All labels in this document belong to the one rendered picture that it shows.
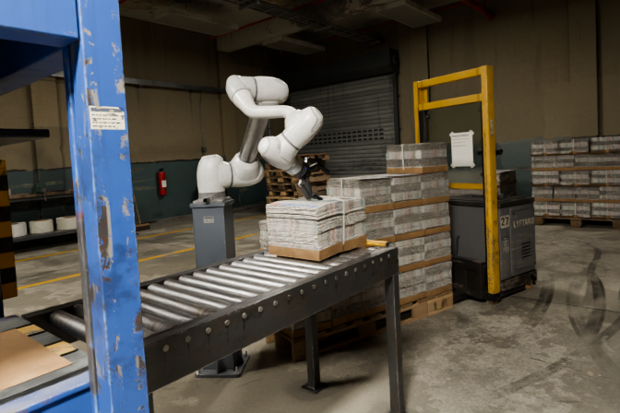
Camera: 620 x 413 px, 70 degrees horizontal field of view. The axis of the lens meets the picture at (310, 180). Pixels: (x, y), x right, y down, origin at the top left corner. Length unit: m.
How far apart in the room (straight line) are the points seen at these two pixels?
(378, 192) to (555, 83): 6.50
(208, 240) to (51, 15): 1.91
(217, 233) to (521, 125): 7.44
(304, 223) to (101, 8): 1.21
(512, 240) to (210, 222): 2.49
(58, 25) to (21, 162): 7.88
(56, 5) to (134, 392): 0.70
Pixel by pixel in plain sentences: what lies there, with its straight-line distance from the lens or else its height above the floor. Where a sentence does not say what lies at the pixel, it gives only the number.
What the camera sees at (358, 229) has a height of 0.89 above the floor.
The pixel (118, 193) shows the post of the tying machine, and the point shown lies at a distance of 0.88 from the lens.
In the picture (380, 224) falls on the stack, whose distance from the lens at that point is 3.08.
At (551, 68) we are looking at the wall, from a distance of 9.23.
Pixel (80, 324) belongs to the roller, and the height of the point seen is 0.80.
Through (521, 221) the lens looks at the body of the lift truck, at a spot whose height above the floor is 0.60.
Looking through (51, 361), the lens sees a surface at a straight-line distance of 1.22.
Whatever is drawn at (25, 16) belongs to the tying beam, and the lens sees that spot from 0.86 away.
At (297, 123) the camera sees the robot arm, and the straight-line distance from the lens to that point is 1.76.
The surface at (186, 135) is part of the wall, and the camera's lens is 10.17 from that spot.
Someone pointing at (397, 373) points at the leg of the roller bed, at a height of 0.23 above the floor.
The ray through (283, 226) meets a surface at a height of 0.94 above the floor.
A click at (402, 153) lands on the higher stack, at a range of 3.45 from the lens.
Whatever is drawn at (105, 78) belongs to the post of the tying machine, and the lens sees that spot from 0.89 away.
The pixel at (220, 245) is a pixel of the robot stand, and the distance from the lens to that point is 2.59.
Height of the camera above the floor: 1.23
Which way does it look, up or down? 3 degrees down
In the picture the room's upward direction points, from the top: 3 degrees counter-clockwise
